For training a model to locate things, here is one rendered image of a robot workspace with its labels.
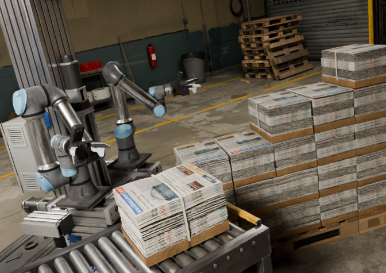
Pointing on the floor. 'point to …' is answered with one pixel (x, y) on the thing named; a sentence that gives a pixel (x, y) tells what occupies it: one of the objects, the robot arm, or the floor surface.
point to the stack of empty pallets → (257, 37)
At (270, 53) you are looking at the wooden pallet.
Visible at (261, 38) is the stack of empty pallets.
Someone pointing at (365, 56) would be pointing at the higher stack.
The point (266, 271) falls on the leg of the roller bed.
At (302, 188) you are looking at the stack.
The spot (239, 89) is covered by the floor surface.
